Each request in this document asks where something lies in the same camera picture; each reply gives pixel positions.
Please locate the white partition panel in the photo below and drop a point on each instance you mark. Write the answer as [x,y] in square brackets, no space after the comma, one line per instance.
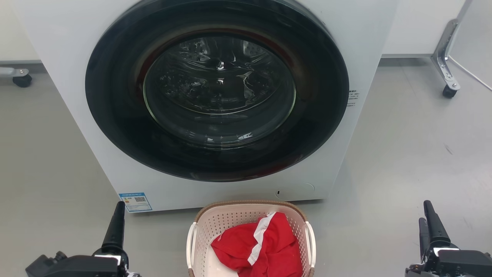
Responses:
[419,27]
[15,30]

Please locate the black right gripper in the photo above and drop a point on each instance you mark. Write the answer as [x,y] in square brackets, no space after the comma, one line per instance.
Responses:
[461,263]

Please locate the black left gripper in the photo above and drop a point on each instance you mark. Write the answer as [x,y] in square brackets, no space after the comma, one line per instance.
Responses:
[77,267]

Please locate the small printed text sticker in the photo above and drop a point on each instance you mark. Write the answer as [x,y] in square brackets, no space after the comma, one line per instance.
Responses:
[352,98]

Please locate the round black washing machine door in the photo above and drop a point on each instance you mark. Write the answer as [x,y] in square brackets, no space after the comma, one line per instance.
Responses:
[115,115]

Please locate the red garment with white stripe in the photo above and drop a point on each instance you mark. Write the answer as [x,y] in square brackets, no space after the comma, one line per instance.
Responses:
[276,246]

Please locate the blue energy label sticker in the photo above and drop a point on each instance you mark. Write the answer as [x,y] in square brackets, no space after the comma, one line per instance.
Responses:
[135,202]

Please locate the silver metal stand leg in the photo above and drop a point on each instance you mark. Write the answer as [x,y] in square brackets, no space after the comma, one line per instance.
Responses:
[13,72]
[446,46]

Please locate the white front-load washing machine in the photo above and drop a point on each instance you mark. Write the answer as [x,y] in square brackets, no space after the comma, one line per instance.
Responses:
[57,57]

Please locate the beige plastic laundry basket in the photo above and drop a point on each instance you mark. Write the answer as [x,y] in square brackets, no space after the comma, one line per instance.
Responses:
[223,220]

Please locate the round white filter cover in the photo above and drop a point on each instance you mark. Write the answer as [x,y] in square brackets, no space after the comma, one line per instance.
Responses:
[298,191]

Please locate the black caster wheel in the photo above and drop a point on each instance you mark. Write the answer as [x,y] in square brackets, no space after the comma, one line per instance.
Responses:
[22,80]
[449,91]

